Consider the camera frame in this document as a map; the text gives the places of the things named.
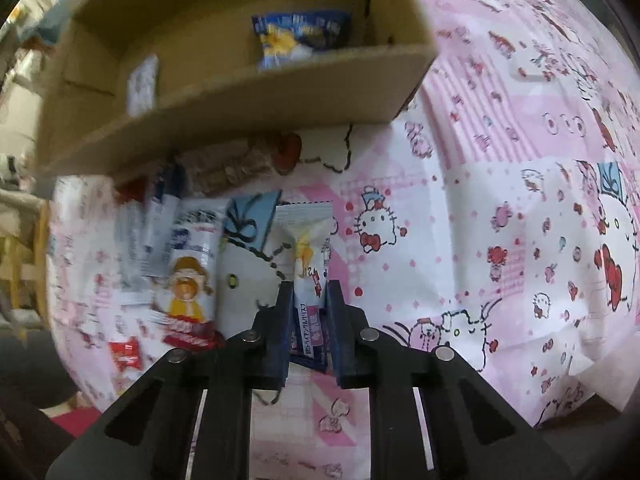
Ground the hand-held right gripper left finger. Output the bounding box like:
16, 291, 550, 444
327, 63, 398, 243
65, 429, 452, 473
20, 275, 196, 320
45, 280, 296, 480

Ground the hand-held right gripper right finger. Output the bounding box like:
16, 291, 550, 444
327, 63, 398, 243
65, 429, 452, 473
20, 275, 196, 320
325, 279, 576, 480

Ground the white yellow print snack packet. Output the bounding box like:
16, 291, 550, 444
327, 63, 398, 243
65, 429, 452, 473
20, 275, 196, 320
275, 201, 335, 373

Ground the cardboard box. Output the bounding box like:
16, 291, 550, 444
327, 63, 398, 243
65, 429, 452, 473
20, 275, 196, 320
35, 0, 438, 178

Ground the white cartoon girl snack packet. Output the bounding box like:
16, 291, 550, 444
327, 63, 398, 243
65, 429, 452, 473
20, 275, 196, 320
150, 199, 228, 351

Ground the blue white snack packet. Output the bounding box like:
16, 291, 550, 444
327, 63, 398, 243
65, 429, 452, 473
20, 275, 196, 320
142, 162, 183, 278

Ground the small red snack packet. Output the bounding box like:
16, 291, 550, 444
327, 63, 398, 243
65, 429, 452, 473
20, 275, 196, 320
109, 337, 146, 396

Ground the brown snack bar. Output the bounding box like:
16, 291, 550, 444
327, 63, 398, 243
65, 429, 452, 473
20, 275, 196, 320
175, 132, 281, 196

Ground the pink cartoon cat printed blanket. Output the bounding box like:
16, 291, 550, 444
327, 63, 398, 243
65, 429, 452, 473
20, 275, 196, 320
45, 0, 640, 480

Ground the dark cloth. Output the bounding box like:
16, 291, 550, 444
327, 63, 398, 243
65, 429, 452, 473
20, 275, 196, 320
0, 330, 101, 480

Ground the wooden chair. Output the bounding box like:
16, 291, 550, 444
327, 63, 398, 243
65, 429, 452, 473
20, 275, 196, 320
0, 187, 51, 311

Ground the small white snack packet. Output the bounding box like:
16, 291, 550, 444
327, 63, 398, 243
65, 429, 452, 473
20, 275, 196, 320
126, 54, 160, 116

